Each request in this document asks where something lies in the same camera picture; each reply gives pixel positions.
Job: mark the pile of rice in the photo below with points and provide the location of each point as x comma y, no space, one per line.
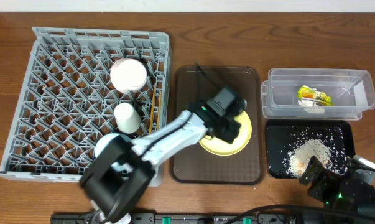
326,144

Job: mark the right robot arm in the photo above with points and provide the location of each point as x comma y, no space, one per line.
351,192

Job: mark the white cup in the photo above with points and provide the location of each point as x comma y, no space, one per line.
127,119

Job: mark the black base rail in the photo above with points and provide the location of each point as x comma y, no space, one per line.
150,218

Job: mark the brown serving tray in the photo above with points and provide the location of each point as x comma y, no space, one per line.
196,165

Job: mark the light blue small plate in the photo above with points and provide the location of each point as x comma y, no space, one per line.
103,142

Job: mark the white bowl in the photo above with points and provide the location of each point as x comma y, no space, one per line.
128,74

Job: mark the green orange snack wrapper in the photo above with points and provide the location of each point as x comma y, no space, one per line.
307,93

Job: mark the clear plastic bin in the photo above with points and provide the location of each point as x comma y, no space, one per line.
351,91

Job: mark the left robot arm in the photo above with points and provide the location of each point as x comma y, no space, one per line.
122,172

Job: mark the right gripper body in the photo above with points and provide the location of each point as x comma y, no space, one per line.
324,188

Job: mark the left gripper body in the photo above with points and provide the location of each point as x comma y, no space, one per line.
226,114

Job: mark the yellow plate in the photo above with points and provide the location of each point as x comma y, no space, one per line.
219,147

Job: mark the white tissue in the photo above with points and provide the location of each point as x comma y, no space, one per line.
312,107

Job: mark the grey plastic dish rack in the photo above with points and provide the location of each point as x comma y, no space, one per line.
67,100

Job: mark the black waste tray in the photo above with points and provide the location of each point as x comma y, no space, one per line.
277,132

